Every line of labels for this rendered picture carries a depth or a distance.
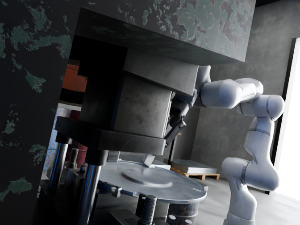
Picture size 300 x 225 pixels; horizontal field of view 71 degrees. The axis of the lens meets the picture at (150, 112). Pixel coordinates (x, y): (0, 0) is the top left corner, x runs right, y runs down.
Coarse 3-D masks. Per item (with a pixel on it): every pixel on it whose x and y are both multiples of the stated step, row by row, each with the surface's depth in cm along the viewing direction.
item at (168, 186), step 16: (112, 176) 47; (128, 176) 48; (144, 176) 50; (160, 176) 54; (176, 176) 60; (128, 192) 38; (144, 192) 41; (160, 192) 43; (176, 192) 45; (192, 192) 47
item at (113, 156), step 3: (108, 153) 42; (111, 153) 42; (114, 153) 43; (117, 153) 43; (108, 156) 42; (111, 156) 42; (114, 156) 43; (117, 156) 43; (108, 159) 42; (111, 159) 42; (114, 159) 43; (117, 159) 43
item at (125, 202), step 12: (72, 168) 47; (72, 180) 44; (72, 192) 43; (96, 192) 36; (108, 192) 37; (96, 204) 35; (108, 204) 37; (120, 204) 38; (132, 204) 40; (96, 216) 36
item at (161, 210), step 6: (204, 186) 56; (138, 198) 48; (138, 204) 48; (156, 204) 48; (162, 204) 49; (168, 204) 50; (156, 210) 48; (162, 210) 49; (156, 216) 48; (162, 216) 49
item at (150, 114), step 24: (96, 48) 47; (96, 72) 44; (120, 72) 37; (96, 96) 42; (120, 96) 36; (144, 96) 40; (168, 96) 44; (96, 120) 40; (120, 120) 37; (144, 120) 40; (168, 120) 48
